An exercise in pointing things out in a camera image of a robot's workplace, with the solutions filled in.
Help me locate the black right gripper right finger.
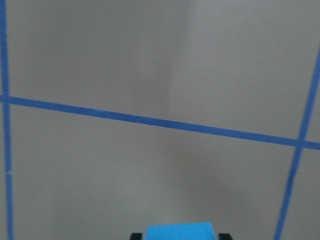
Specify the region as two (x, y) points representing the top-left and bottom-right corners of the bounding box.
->
(218, 233), (232, 240)

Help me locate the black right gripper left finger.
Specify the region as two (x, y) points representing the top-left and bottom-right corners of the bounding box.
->
(130, 232), (143, 240)

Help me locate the blue wooden block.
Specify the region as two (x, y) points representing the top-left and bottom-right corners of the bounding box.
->
(145, 222), (216, 240)

